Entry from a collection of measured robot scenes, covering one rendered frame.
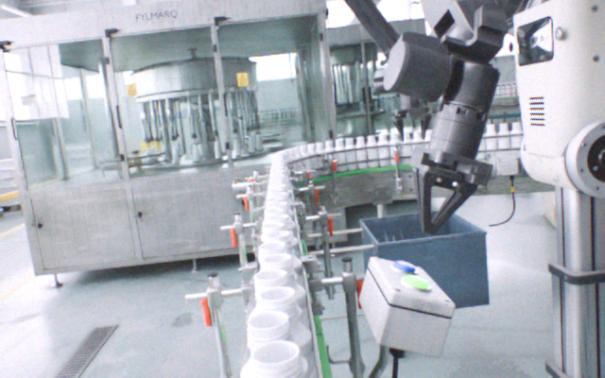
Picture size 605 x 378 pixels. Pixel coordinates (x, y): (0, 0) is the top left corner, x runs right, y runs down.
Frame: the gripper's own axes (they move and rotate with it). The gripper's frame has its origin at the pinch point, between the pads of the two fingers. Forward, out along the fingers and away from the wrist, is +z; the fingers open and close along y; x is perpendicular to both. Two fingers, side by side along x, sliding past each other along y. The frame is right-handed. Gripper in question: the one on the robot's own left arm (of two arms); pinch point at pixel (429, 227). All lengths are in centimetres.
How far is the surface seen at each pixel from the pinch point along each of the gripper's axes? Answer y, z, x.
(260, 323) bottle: 15.6, 9.9, -18.0
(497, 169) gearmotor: -166, -10, 83
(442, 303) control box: 3.4, 7.9, 2.8
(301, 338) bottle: 12.8, 11.7, -13.7
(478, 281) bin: -75, 22, 45
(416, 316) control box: 3.5, 10.0, 0.2
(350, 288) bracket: -13.2, 13.9, -4.3
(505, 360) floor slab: -168, 80, 117
